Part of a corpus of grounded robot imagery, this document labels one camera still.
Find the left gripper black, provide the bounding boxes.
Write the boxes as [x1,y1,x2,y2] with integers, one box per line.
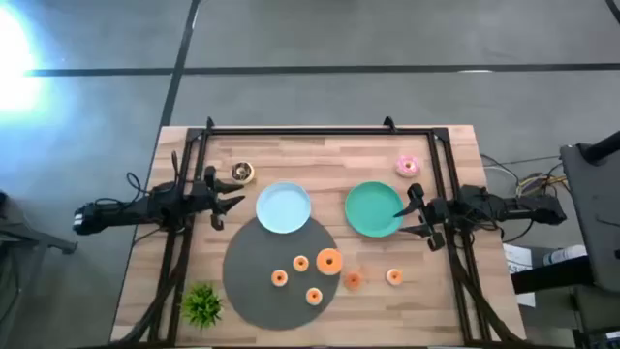
[192,166,246,232]

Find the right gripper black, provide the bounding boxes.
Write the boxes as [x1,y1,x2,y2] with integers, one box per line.
[392,182,450,252]

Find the chocolate frosted donut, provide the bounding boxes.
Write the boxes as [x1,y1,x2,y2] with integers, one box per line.
[230,161,256,185]

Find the pink frosted donut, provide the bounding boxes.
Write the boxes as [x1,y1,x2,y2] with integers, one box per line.
[395,154,421,178]

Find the large orange donut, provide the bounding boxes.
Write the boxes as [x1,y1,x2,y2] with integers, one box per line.
[315,247,344,276]

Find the green plate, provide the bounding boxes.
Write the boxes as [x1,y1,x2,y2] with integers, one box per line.
[344,180,406,238]

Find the light blue plate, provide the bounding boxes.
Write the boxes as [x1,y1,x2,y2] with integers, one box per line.
[255,181,313,235]

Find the round grey woven mat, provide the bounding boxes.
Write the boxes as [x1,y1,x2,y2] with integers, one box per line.
[222,215,341,332]

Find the white paper sheet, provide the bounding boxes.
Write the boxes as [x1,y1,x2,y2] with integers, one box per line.
[502,241,537,307]

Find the small green potted plant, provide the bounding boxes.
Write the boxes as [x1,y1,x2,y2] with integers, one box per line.
[179,282,225,331]

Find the white bottle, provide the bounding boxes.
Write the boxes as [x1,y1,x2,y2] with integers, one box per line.
[542,244,588,267]

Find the grey cart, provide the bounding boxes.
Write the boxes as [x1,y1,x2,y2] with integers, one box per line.
[559,130,620,292]

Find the dark grey stand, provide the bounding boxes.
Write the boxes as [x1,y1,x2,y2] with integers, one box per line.
[0,191,78,349]

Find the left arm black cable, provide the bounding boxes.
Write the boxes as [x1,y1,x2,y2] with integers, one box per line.
[125,172,152,196]

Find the black metal table frame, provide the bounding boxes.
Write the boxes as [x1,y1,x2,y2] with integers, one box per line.
[115,115,527,348]

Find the loose floor cables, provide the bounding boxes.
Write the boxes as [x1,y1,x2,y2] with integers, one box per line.
[479,153,569,196]

